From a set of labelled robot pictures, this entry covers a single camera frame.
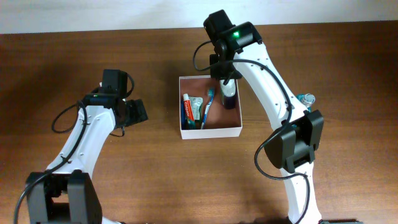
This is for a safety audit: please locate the purple foam soap bottle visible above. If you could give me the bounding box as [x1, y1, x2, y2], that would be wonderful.
[220, 79, 237, 110]

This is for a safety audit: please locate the blue white toothbrush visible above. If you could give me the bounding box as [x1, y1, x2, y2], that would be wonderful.
[200, 88, 215, 129]

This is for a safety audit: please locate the red green toothpaste tube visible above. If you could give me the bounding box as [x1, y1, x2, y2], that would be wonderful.
[183, 93, 195, 129]

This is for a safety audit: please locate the teal mouthwash bottle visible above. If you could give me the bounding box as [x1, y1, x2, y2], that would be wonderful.
[296, 93, 316, 112]

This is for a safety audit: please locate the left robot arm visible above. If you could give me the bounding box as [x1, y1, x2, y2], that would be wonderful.
[20, 69, 148, 223]

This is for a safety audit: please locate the pink cardboard box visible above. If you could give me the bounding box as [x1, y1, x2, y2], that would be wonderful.
[178, 75, 243, 139]

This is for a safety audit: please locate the green white soap packet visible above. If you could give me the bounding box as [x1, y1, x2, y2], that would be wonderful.
[189, 96, 203, 121]

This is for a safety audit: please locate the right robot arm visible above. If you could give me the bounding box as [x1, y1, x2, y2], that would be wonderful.
[203, 10, 324, 223]

